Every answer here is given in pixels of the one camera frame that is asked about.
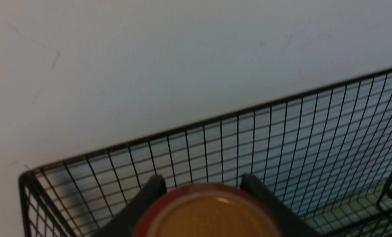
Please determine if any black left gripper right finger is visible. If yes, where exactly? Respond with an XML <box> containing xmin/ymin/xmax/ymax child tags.
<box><xmin>240</xmin><ymin>174</ymin><xmax>323</xmax><ymax>237</ymax></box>

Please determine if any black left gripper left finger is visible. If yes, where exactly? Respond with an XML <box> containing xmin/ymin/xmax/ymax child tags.
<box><xmin>93</xmin><ymin>174</ymin><xmax>166</xmax><ymax>237</ymax></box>

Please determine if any black wire mesh shelf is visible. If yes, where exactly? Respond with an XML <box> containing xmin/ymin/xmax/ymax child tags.
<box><xmin>18</xmin><ymin>68</ymin><xmax>392</xmax><ymax>237</ymax></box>

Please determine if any green checkered tablecloth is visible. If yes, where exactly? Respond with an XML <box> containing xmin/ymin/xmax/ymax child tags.
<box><xmin>304</xmin><ymin>181</ymin><xmax>392</xmax><ymax>237</ymax></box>

